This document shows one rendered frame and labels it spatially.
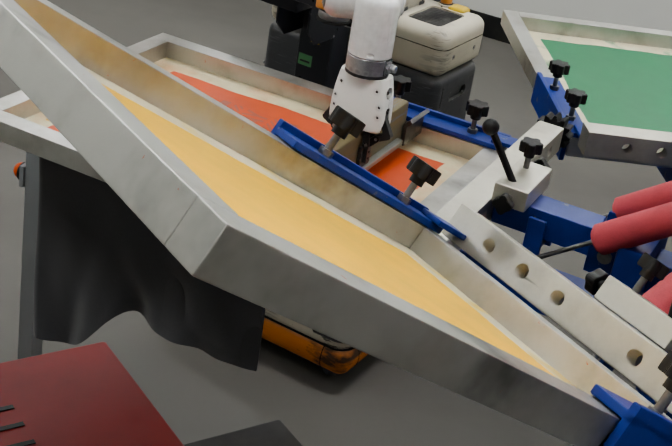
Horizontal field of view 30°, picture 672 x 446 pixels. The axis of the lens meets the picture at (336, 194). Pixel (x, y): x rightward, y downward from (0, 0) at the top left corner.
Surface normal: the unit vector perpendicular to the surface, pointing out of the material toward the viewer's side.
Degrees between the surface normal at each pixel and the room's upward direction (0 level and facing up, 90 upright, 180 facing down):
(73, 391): 0
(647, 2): 90
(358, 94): 91
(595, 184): 0
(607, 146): 90
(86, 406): 0
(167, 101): 90
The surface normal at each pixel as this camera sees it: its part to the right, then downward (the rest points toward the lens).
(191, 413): 0.15, -0.88
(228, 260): 0.54, 0.44
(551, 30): 0.04, 0.45
